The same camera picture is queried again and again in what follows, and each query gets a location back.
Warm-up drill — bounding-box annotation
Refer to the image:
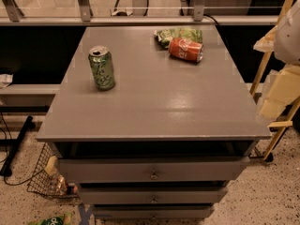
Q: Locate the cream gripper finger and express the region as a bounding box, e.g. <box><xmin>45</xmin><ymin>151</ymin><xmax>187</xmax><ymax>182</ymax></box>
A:
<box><xmin>253</xmin><ymin>26</ymin><xmax>278</xmax><ymax>53</ymax></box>
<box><xmin>258</xmin><ymin>64</ymin><xmax>300</xmax><ymax>120</ymax></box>

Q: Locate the green soda can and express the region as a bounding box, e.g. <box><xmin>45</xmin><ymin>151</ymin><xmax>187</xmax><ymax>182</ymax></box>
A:
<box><xmin>88</xmin><ymin>45</ymin><xmax>115</xmax><ymax>91</ymax></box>

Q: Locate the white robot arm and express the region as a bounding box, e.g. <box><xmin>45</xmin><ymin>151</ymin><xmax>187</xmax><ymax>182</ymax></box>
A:
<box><xmin>253</xmin><ymin>0</ymin><xmax>300</xmax><ymax>120</ymax></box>

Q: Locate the red cola can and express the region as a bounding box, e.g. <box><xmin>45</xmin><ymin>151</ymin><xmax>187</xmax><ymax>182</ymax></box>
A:
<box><xmin>168</xmin><ymin>37</ymin><xmax>203</xmax><ymax>63</ymax></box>

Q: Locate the green chip bag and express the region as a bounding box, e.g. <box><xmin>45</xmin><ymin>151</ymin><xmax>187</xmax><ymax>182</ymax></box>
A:
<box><xmin>154</xmin><ymin>27</ymin><xmax>203</xmax><ymax>49</ymax></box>

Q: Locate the grey drawer cabinet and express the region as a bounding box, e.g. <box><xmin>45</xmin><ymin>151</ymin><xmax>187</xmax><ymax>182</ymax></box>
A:
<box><xmin>37</xmin><ymin>26</ymin><xmax>270</xmax><ymax>220</ymax></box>

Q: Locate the green bag on floor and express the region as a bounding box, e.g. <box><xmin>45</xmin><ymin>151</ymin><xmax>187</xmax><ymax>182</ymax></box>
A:
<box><xmin>28</xmin><ymin>213</ymin><xmax>72</xmax><ymax>225</ymax></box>

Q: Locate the white paper scrap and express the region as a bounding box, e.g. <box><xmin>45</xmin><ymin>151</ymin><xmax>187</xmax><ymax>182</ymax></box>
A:
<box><xmin>0</xmin><ymin>74</ymin><xmax>13</xmax><ymax>88</ymax></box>

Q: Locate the black stand leg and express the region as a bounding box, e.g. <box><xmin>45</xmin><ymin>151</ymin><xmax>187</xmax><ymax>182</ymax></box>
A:
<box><xmin>0</xmin><ymin>116</ymin><xmax>35</xmax><ymax>177</ymax></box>

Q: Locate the wire basket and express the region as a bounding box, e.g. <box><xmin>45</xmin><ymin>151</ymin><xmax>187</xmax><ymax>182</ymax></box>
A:
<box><xmin>27</xmin><ymin>143</ymin><xmax>78</xmax><ymax>200</ymax></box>

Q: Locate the black cable on floor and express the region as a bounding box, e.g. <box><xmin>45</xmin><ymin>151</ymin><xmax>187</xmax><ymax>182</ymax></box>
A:
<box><xmin>0</xmin><ymin>112</ymin><xmax>48</xmax><ymax>187</ymax></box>

